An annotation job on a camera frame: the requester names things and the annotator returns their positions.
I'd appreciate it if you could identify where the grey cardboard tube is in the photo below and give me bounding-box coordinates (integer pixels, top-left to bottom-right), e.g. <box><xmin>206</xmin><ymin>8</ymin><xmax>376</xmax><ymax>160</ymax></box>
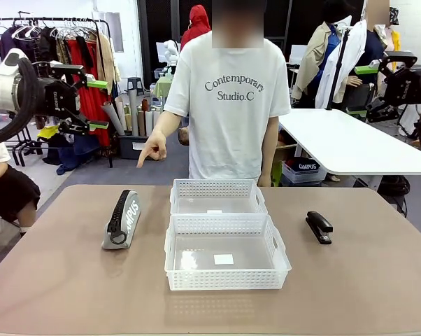
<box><xmin>127</xmin><ymin>88</ymin><xmax>141</xmax><ymax>137</ymax></box>

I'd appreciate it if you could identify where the black bag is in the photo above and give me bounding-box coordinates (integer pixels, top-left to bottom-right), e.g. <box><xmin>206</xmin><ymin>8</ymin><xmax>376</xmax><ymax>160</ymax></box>
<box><xmin>379</xmin><ymin>174</ymin><xmax>412</xmax><ymax>206</ymax></box>

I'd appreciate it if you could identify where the white perforated plastic basket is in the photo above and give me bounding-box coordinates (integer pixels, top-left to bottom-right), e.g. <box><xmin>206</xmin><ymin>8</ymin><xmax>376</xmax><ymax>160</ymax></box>
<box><xmin>169</xmin><ymin>178</ymin><xmax>269</xmax><ymax>216</ymax></box>
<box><xmin>164</xmin><ymin>213</ymin><xmax>292</xmax><ymax>292</ymax></box>

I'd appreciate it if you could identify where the black stand pole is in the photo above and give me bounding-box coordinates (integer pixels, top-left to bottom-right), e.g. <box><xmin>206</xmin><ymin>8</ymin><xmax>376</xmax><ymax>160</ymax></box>
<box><xmin>327</xmin><ymin>27</ymin><xmax>353</xmax><ymax>113</ymax></box>

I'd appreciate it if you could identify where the black stool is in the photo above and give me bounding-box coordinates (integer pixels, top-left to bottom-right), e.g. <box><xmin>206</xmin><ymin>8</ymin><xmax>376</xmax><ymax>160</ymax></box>
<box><xmin>126</xmin><ymin>76</ymin><xmax>144</xmax><ymax>97</ymax></box>

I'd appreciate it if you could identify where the blue denim cloth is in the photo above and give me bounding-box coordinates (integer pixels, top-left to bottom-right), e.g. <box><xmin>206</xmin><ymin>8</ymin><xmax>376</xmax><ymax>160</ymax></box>
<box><xmin>55</xmin><ymin>134</ymin><xmax>101</xmax><ymax>176</ymax></box>

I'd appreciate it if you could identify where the black stapler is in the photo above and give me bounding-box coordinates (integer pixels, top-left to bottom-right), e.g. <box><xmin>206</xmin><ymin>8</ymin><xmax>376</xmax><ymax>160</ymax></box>
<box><xmin>305</xmin><ymin>210</ymin><xmax>334</xmax><ymax>246</ymax></box>

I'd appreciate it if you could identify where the yellow cloth item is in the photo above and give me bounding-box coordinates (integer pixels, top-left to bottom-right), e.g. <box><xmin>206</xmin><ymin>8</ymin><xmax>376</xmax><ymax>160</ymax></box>
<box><xmin>36</xmin><ymin>125</ymin><xmax>60</xmax><ymax>140</ymax></box>

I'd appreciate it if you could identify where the person in white t-shirt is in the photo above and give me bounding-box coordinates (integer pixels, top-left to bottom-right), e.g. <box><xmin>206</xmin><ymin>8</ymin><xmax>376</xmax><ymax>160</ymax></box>
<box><xmin>163</xmin><ymin>0</ymin><xmax>292</xmax><ymax>183</ymax></box>

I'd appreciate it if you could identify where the red dress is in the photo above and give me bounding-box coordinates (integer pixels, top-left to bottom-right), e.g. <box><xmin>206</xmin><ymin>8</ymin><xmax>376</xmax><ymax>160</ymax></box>
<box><xmin>66</xmin><ymin>38</ymin><xmax>112</xmax><ymax>148</ymax></box>

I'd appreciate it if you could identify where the person in red hoodie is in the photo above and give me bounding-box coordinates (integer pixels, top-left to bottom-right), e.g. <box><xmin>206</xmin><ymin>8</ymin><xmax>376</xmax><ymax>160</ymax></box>
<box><xmin>180</xmin><ymin>4</ymin><xmax>213</xmax><ymax>52</ymax></box>

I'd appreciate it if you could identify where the black garment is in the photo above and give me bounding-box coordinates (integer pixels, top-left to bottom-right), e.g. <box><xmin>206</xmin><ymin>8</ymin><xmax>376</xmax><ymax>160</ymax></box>
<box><xmin>38</xmin><ymin>27</ymin><xmax>59</xmax><ymax>64</ymax></box>

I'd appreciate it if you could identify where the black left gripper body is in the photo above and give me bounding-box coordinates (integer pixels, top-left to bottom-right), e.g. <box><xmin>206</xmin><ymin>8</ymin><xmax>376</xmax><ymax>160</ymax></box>
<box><xmin>38</xmin><ymin>78</ymin><xmax>82</xmax><ymax>122</ymax></box>

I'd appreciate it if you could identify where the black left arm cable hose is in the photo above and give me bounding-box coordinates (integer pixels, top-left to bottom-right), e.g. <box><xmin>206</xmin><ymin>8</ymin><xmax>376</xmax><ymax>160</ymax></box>
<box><xmin>0</xmin><ymin>57</ymin><xmax>40</xmax><ymax>148</ymax></box>

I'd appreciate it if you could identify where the mannequin in beige trench coat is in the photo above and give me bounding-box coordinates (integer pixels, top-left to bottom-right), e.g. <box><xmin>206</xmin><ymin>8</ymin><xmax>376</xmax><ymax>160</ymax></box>
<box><xmin>290</xmin><ymin>1</ymin><xmax>353</xmax><ymax>103</ymax></box>

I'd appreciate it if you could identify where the person's right forearm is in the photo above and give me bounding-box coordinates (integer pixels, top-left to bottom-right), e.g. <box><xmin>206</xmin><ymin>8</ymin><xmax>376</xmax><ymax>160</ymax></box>
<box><xmin>150</xmin><ymin>111</ymin><xmax>183</xmax><ymax>141</ymax></box>

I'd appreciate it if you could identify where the navy garment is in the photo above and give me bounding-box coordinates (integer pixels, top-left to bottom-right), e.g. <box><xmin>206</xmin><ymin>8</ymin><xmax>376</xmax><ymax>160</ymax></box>
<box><xmin>0</xmin><ymin>27</ymin><xmax>23</xmax><ymax>61</ymax></box>

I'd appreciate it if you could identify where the cardboard box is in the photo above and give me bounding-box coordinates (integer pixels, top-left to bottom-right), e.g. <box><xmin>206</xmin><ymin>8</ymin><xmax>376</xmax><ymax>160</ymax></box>
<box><xmin>276</xmin><ymin>130</ymin><xmax>299</xmax><ymax>166</ymax></box>

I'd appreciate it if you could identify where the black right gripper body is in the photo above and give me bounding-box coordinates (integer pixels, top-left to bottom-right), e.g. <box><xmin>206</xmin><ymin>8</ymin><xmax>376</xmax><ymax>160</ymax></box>
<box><xmin>386</xmin><ymin>67</ymin><xmax>421</xmax><ymax>106</ymax></box>

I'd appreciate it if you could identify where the grey storage bin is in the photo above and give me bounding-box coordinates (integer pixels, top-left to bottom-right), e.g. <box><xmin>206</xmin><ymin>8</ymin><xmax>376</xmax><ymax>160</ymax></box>
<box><xmin>116</xmin><ymin>134</ymin><xmax>156</xmax><ymax>161</ymax></box>

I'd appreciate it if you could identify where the green table cloth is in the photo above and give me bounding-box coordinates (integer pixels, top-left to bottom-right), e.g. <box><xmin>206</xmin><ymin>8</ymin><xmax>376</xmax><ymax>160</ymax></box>
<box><xmin>151</xmin><ymin>76</ymin><xmax>177</xmax><ymax>101</ymax></box>

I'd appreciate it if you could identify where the white coat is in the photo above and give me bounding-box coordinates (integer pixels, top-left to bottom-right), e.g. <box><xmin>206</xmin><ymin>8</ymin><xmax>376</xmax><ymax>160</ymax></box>
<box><xmin>315</xmin><ymin>19</ymin><xmax>369</xmax><ymax>111</ymax></box>

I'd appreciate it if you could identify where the person's left forearm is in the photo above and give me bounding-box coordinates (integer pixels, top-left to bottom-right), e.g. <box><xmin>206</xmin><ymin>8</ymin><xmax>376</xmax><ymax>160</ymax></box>
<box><xmin>258</xmin><ymin>116</ymin><xmax>280</xmax><ymax>178</ymax></box>

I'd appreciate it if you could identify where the white storage basket with print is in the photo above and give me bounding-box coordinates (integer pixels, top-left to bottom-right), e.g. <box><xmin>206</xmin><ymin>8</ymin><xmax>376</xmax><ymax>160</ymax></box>
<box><xmin>281</xmin><ymin>157</ymin><xmax>328</xmax><ymax>186</ymax></box>

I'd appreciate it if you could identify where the person's right hand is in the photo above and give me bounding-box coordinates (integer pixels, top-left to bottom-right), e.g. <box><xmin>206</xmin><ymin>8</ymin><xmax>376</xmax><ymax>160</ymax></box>
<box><xmin>136</xmin><ymin>132</ymin><xmax>168</xmax><ymax>169</ymax></box>

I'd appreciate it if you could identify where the beige garment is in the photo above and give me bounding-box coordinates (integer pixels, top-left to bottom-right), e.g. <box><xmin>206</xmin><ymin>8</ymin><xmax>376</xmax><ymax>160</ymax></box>
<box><xmin>97</xmin><ymin>33</ymin><xmax>122</xmax><ymax>96</ymax></box>

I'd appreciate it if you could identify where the seated person in black skirt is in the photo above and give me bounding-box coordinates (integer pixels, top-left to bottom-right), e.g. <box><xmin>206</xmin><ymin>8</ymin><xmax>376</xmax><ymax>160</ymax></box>
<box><xmin>0</xmin><ymin>131</ymin><xmax>42</xmax><ymax>236</ymax></box>

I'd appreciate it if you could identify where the small white background robot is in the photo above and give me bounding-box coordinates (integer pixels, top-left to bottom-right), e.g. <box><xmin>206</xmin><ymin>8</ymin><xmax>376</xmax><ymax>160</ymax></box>
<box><xmin>162</xmin><ymin>39</ymin><xmax>181</xmax><ymax>75</ymax></box>

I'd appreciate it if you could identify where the grey paper roll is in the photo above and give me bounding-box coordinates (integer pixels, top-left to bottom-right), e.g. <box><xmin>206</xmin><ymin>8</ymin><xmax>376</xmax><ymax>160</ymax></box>
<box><xmin>101</xmin><ymin>101</ymin><xmax>127</xmax><ymax>137</ymax></box>

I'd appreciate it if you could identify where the grey zippered pencil case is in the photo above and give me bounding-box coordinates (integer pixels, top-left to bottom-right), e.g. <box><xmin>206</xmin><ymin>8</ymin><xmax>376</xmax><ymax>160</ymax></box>
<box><xmin>101</xmin><ymin>189</ymin><xmax>142</xmax><ymax>251</ymax></box>

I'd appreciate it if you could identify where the white table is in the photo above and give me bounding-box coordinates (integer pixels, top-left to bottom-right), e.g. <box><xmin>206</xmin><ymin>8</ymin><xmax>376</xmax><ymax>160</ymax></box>
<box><xmin>277</xmin><ymin>107</ymin><xmax>421</xmax><ymax>192</ymax></box>

